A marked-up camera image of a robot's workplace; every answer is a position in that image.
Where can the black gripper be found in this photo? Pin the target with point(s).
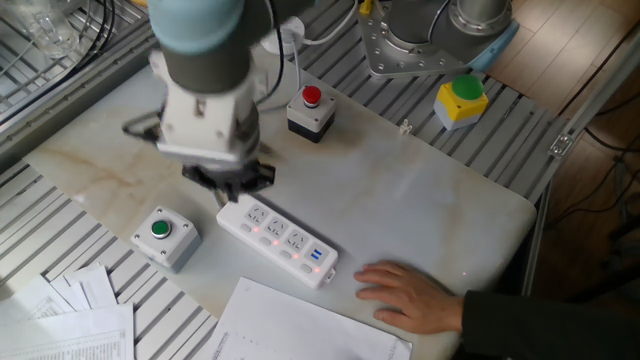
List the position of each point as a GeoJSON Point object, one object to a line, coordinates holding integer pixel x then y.
{"type": "Point", "coordinates": [235, 176]}

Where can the white power strip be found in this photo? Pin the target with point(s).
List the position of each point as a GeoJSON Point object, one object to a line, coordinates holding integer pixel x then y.
{"type": "Point", "coordinates": [280, 242]}

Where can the large white paper sheet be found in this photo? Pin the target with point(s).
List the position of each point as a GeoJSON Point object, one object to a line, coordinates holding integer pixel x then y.
{"type": "Point", "coordinates": [300, 330]}

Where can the person's right forearm dark sleeve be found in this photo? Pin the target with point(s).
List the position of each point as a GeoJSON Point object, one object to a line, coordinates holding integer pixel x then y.
{"type": "Point", "coordinates": [540, 330]}

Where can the person's right hand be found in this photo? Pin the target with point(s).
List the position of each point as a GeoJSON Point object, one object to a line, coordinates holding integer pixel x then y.
{"type": "Point", "coordinates": [420, 302]}

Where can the green button grey box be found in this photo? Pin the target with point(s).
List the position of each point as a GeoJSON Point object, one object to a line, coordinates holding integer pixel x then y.
{"type": "Point", "coordinates": [170, 246]}

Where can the red button grey box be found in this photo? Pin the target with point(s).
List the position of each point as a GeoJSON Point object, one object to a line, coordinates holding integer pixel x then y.
{"type": "Point", "coordinates": [310, 119]}

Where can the white round socket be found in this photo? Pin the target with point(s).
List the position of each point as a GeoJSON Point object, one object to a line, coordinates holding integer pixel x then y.
{"type": "Point", "coordinates": [295, 27]}

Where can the small white clip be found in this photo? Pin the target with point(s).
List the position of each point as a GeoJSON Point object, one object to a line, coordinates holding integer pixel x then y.
{"type": "Point", "coordinates": [405, 127]}

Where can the printed table paper sheet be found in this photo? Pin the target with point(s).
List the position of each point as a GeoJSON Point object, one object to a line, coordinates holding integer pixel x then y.
{"type": "Point", "coordinates": [65, 335]}

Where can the yellow connector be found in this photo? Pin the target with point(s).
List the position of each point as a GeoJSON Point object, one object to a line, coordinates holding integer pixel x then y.
{"type": "Point", "coordinates": [366, 6]}

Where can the green mushroom button yellow box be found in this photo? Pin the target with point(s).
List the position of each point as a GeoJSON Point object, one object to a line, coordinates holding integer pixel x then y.
{"type": "Point", "coordinates": [457, 107]}

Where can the clear glass container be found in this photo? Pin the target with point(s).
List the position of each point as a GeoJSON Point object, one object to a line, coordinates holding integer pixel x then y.
{"type": "Point", "coordinates": [45, 27]}

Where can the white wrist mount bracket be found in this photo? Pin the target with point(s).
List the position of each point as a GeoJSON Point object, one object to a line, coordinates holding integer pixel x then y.
{"type": "Point", "coordinates": [200, 125]}

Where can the grey metal rail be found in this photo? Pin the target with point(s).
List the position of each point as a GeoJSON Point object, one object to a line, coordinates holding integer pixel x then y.
{"type": "Point", "coordinates": [50, 116]}

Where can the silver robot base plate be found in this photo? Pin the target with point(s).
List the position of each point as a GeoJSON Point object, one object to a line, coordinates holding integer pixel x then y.
{"type": "Point", "coordinates": [395, 61]}

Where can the aluminium frame profile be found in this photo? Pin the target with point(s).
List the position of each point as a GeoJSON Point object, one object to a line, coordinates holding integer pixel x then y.
{"type": "Point", "coordinates": [600, 95]}

